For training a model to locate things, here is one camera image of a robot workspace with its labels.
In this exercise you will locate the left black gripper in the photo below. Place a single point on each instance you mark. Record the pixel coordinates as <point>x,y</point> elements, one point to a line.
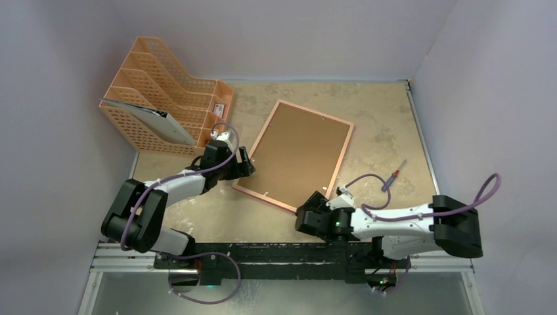
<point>245,170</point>

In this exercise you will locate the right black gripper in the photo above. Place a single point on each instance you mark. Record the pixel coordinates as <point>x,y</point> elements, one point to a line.
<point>311,209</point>

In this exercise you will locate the pink picture frame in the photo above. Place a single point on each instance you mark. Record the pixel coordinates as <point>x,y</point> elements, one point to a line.
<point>299,151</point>

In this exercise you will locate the blue red screwdriver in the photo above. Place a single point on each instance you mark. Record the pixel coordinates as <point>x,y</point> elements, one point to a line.
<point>393,176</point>

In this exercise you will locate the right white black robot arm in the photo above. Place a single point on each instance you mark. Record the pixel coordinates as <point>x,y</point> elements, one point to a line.
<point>395,234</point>

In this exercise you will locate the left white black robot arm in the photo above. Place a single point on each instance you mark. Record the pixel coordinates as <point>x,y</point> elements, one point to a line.
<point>135,216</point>

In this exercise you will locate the red white small box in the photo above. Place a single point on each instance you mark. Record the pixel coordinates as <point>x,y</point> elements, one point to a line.
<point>219,109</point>

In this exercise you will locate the grey folder in organizer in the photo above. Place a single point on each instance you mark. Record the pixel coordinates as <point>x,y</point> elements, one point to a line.
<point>161,122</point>

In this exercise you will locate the orange plastic file organizer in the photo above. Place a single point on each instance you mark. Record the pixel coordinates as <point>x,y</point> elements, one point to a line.
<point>159,107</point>

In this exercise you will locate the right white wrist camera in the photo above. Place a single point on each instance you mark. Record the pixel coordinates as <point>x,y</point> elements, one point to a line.
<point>344,199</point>

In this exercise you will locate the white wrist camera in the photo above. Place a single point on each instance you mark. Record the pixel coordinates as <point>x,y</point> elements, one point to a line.
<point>344,199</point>
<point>227,137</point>

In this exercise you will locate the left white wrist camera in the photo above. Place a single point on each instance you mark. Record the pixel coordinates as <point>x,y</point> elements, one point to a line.
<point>227,137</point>

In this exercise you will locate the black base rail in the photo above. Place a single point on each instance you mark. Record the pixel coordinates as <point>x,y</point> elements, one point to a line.
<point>353,263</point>

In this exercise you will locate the aluminium extrusion rail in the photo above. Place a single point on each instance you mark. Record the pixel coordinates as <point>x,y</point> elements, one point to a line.
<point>109,257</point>

